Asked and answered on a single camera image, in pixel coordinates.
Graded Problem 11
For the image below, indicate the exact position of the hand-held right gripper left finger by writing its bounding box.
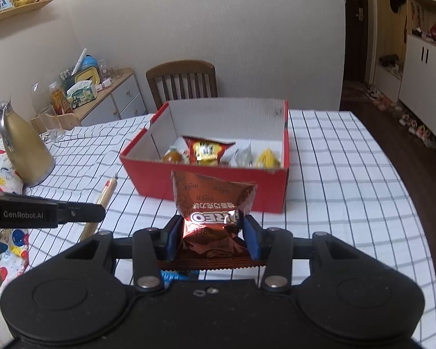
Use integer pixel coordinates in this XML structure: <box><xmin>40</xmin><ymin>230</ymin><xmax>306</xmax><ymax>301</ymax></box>
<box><xmin>63</xmin><ymin>215</ymin><xmax>184</xmax><ymax>292</ymax></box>

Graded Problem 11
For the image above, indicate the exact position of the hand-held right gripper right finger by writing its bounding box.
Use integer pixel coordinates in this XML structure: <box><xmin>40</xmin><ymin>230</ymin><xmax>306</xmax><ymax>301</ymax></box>
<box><xmin>242</xmin><ymin>215</ymin><xmax>364</xmax><ymax>293</ymax></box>

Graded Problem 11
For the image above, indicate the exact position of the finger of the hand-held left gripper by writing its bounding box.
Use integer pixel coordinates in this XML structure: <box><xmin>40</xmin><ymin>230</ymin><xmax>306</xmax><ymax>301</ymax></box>
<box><xmin>57</xmin><ymin>202</ymin><xmax>106</xmax><ymax>224</ymax></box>

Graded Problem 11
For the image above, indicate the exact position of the brown snack packet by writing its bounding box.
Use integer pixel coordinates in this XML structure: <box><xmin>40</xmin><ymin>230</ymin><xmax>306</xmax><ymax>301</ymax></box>
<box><xmin>171</xmin><ymin>170</ymin><xmax>267</xmax><ymax>269</ymax></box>

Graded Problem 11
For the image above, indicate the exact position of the red cardboard box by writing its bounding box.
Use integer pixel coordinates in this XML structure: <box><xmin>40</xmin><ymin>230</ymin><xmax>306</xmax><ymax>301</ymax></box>
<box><xmin>119</xmin><ymin>98</ymin><xmax>290</xmax><ymax>214</ymax></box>

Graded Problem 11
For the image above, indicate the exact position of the orange small bottle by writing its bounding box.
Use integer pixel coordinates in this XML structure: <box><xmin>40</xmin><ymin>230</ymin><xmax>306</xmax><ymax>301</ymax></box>
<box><xmin>162</xmin><ymin>146</ymin><xmax>190</xmax><ymax>164</ymax></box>

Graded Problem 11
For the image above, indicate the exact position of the beige wooden pen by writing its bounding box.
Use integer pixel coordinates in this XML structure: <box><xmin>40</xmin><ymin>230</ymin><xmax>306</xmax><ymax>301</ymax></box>
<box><xmin>80</xmin><ymin>174</ymin><xmax>119</xmax><ymax>241</ymax></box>

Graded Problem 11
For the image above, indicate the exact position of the colourful printed cloth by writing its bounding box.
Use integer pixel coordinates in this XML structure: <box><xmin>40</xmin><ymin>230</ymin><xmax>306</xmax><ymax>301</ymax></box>
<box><xmin>0</xmin><ymin>142</ymin><xmax>30</xmax><ymax>288</ymax></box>

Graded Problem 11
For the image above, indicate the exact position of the blue snack packet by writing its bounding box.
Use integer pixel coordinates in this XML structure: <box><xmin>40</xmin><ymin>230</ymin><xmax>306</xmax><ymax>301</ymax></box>
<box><xmin>160</xmin><ymin>270</ymin><xmax>197</xmax><ymax>282</ymax></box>

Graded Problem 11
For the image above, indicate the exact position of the gold thermos jug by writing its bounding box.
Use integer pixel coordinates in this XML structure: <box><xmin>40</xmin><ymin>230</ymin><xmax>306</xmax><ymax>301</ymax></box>
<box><xmin>0</xmin><ymin>101</ymin><xmax>56</xmax><ymax>187</ymax></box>

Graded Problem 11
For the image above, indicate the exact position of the white snack packet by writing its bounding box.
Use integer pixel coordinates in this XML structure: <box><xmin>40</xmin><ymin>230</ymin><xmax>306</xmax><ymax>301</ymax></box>
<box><xmin>221</xmin><ymin>140</ymin><xmax>255</xmax><ymax>168</ymax></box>

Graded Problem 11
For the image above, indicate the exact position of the clear drinking glass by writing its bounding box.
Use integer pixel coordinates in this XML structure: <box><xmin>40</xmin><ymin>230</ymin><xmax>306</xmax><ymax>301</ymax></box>
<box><xmin>39</xmin><ymin>105</ymin><xmax>65</xmax><ymax>143</ymax></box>

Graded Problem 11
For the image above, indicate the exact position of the red and yellow snack packet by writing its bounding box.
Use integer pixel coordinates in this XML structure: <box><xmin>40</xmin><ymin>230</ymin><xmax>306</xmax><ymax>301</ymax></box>
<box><xmin>183</xmin><ymin>136</ymin><xmax>237</xmax><ymax>167</ymax></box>

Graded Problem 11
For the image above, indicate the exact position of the black checked white tablecloth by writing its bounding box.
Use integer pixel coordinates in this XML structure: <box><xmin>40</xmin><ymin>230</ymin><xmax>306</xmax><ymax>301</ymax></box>
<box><xmin>22</xmin><ymin>109</ymin><xmax>436</xmax><ymax>291</ymax></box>

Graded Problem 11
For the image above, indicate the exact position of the yellow drink bottle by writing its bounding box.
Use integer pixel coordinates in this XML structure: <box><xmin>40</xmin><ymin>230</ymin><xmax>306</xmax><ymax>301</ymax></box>
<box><xmin>49</xmin><ymin>83</ymin><xmax>74</xmax><ymax>115</ymax></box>

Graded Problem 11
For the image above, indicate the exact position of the green tissue box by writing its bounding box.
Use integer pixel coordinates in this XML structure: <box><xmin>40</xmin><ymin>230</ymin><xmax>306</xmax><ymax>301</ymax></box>
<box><xmin>66</xmin><ymin>82</ymin><xmax>98</xmax><ymax>108</ymax></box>

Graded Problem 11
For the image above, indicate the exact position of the grey wooden sideboard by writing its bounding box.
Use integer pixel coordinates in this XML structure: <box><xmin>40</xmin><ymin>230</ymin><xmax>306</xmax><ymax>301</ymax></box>
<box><xmin>31</xmin><ymin>67</ymin><xmax>148</xmax><ymax>128</ymax></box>

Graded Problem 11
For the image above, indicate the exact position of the yellow and black bag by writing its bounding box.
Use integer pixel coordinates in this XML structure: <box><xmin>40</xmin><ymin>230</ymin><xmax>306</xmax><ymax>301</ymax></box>
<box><xmin>73</xmin><ymin>69</ymin><xmax>101</xmax><ymax>85</ymax></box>

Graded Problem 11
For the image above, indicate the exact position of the group of small clear glasses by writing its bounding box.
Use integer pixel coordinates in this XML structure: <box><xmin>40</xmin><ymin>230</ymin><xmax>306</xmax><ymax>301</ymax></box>
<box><xmin>98</xmin><ymin>59</ymin><xmax>123</xmax><ymax>81</ymax></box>

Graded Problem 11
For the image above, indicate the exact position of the white stick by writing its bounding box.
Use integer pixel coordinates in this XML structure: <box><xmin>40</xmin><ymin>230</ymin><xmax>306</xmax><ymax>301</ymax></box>
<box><xmin>74</xmin><ymin>48</ymin><xmax>88</xmax><ymax>74</ymax></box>

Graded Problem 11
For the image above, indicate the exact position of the brown wooden chair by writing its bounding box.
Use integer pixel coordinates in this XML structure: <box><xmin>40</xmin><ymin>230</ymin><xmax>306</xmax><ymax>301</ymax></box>
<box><xmin>146</xmin><ymin>60</ymin><xmax>219</xmax><ymax>111</ymax></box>

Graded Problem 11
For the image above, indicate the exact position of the row of shoes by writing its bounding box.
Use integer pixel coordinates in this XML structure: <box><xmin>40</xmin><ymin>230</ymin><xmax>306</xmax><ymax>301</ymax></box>
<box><xmin>363</xmin><ymin>82</ymin><xmax>436</xmax><ymax>154</ymax></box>

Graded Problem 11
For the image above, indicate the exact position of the wooden wall shelf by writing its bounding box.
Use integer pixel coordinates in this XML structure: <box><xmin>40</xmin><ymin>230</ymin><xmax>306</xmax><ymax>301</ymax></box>
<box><xmin>0</xmin><ymin>0</ymin><xmax>55</xmax><ymax>28</ymax></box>

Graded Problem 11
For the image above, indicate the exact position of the white wall cabinet unit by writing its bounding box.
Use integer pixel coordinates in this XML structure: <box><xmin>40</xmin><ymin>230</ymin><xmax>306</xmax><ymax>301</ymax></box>
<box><xmin>374</xmin><ymin>0</ymin><xmax>436</xmax><ymax>124</ymax></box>

